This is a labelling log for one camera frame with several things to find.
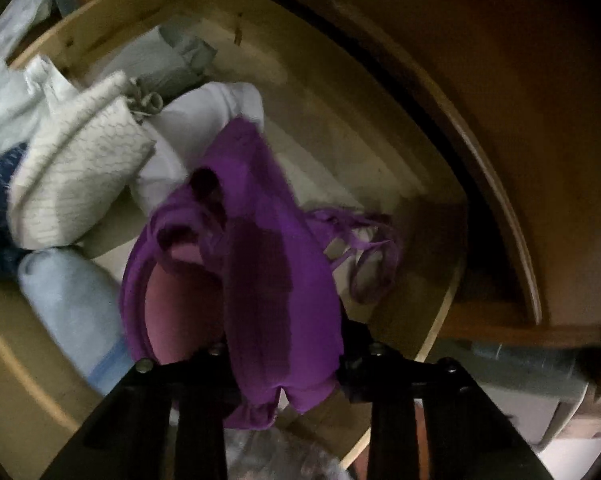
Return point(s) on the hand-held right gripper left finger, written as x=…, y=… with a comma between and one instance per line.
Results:
x=200, y=375

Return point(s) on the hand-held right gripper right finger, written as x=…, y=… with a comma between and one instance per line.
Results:
x=365, y=360

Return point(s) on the purple underwear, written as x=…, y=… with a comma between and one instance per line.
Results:
x=260, y=240

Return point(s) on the wooden drawer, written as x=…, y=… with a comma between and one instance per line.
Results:
x=330, y=150

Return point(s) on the white underwear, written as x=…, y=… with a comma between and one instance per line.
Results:
x=205, y=115

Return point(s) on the grey plastic drawer cabinet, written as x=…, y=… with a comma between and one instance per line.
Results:
x=520, y=380

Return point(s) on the grey speckled cloth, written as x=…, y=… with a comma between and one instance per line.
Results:
x=280, y=455

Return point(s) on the light blue cloth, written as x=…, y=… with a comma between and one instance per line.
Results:
x=70, y=305

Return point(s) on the white patterned cloth bundle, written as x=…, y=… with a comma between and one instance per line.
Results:
x=75, y=175

